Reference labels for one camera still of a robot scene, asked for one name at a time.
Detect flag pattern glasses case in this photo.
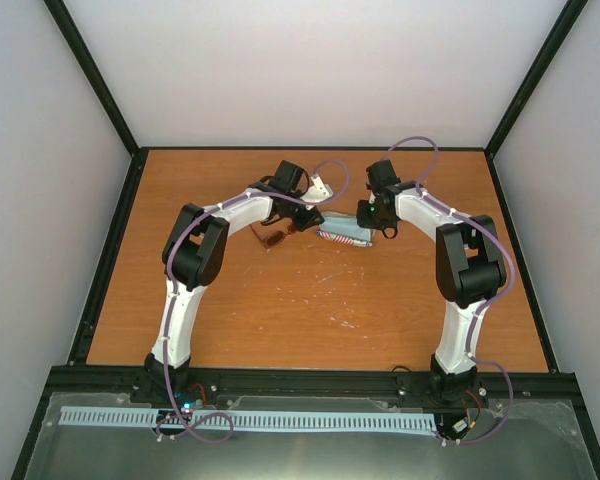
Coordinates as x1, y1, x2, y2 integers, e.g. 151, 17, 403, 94
316, 212, 375, 248

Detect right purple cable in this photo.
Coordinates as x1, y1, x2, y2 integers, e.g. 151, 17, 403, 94
382, 136, 517, 446

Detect brown tinted sunglasses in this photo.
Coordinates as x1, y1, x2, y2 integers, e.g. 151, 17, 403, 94
250, 224, 297, 251

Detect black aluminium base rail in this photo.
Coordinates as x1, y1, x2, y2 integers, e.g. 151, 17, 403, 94
47, 365, 579, 407

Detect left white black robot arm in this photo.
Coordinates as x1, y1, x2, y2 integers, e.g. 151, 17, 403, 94
144, 161, 334, 403

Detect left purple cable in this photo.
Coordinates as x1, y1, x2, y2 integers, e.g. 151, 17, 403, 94
162, 159, 351, 444

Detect light blue slotted cable duct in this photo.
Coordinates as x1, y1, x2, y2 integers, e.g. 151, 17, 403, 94
58, 406, 437, 436

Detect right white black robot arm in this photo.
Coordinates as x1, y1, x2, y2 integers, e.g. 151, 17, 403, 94
356, 159, 507, 405

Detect purple cable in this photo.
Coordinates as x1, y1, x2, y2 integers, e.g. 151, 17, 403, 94
382, 136, 517, 446
162, 159, 351, 444

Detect blue cleaning cloth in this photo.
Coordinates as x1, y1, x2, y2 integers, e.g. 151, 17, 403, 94
320, 216, 373, 242

